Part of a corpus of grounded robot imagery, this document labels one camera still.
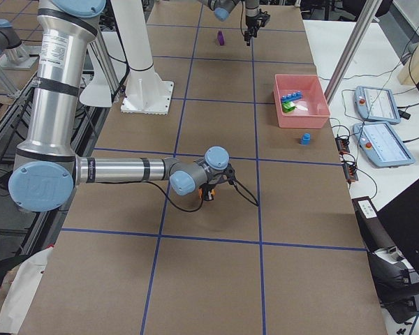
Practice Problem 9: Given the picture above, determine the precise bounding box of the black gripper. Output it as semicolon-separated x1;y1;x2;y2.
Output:
244;9;270;46

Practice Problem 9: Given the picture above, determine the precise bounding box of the purple sloped block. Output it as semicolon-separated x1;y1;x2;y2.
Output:
217;31;225;46

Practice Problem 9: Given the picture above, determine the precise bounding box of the long blue four-stud block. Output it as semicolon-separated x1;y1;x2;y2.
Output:
281;91;302;103

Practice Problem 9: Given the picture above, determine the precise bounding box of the green block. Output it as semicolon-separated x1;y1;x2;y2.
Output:
281;101;296;114

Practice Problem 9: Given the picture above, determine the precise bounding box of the small blue single-stud block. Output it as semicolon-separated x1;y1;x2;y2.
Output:
300;133;311;145

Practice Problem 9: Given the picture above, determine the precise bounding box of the orange sloped block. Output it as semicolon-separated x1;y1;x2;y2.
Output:
198;187;215;202

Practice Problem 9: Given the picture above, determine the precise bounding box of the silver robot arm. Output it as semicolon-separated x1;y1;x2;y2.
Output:
198;0;270;46
8;1;229;211

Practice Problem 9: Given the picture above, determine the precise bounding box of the pink plastic box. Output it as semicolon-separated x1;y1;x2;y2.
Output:
273;74;330;129

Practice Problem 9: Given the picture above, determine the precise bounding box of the upper blue teach pendant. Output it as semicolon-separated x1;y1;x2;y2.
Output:
354;86;401;124

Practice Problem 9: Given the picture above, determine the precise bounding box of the blue teach pendant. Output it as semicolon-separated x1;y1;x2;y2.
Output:
353;121;416;168
354;86;401;124

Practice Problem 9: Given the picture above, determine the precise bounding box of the lower blue teach pendant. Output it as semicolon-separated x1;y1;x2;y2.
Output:
353;121;416;168

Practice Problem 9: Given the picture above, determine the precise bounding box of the black laptop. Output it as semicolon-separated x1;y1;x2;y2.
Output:
378;178;419;273

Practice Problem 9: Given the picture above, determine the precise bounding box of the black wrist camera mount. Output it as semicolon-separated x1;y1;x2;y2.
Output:
216;164;237;186

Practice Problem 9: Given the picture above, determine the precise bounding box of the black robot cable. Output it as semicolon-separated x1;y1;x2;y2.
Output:
149;170;260;213

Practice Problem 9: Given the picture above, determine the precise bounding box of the aluminium frame post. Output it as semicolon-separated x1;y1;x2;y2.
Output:
324;0;392;105

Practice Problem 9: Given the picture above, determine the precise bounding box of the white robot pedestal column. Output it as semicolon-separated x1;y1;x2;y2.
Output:
111;0;174;114

